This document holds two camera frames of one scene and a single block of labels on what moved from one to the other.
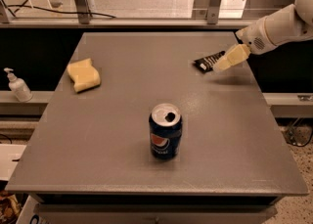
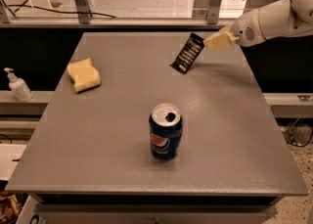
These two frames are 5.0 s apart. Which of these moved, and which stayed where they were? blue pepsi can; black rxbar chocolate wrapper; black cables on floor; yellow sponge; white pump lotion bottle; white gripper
Moved: white gripper; black rxbar chocolate wrapper
Stayed: yellow sponge; blue pepsi can; black cables on floor; white pump lotion bottle
